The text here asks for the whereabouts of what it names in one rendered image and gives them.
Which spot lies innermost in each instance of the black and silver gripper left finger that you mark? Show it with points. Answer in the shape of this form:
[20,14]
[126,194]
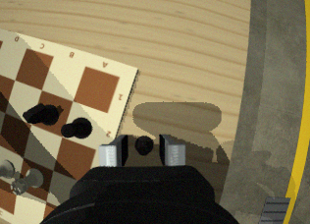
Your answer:
[114,154]

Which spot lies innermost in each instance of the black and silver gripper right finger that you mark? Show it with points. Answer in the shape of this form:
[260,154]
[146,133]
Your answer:
[171,153]

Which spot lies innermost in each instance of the chessboard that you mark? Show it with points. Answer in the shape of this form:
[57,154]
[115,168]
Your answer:
[78,84]

